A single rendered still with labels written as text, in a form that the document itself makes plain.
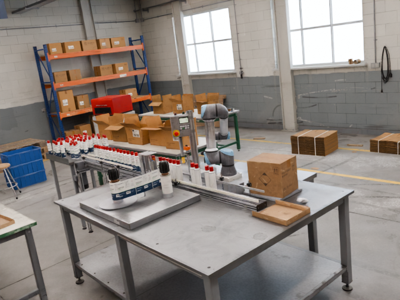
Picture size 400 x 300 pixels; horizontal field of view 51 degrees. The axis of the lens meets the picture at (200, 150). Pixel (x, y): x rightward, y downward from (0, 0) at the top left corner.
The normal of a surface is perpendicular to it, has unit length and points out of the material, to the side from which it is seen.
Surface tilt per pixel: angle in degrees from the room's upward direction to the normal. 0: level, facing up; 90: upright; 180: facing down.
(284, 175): 90
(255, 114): 90
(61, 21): 90
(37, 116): 90
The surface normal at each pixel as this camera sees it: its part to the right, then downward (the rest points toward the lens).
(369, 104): -0.71, 0.25
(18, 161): 0.67, 0.09
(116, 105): 0.82, 0.04
